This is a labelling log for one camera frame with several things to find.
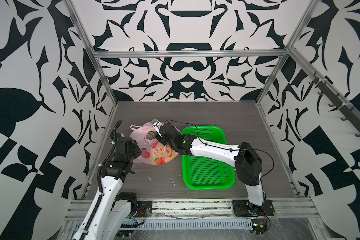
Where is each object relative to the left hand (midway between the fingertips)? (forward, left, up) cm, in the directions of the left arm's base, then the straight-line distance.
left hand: (134, 144), depth 78 cm
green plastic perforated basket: (-10, -35, -16) cm, 40 cm away
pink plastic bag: (0, -8, -9) cm, 12 cm away
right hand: (+9, -14, +3) cm, 17 cm away
